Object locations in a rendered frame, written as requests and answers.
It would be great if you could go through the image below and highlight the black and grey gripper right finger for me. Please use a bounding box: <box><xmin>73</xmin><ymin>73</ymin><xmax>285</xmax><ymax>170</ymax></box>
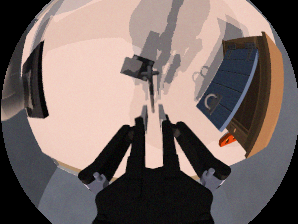
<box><xmin>158</xmin><ymin>104</ymin><xmax>231</xmax><ymax>202</ymax></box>

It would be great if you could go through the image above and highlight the red spirit level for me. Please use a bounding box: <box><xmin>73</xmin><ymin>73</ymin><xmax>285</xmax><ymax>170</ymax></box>
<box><xmin>219</xmin><ymin>133</ymin><xmax>237</xmax><ymax>147</ymax></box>

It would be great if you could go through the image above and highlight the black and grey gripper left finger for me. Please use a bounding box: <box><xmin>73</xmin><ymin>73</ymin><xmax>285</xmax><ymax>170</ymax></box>
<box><xmin>78</xmin><ymin>105</ymin><xmax>148</xmax><ymax>203</ymax></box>

